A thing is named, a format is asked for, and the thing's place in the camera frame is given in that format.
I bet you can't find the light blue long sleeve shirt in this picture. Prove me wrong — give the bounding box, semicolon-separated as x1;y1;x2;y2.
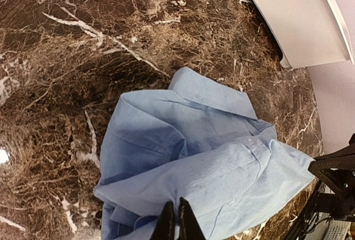
94;67;314;239

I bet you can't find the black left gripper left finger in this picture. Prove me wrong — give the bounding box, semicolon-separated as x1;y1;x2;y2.
155;202;175;240

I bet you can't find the white plastic bin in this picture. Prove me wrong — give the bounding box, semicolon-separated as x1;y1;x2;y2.
252;0;354;69

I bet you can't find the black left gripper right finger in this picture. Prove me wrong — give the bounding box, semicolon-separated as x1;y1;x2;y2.
178;197;206;240

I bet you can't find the black right gripper assembly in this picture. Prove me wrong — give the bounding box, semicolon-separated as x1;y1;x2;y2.
285;136;354;239

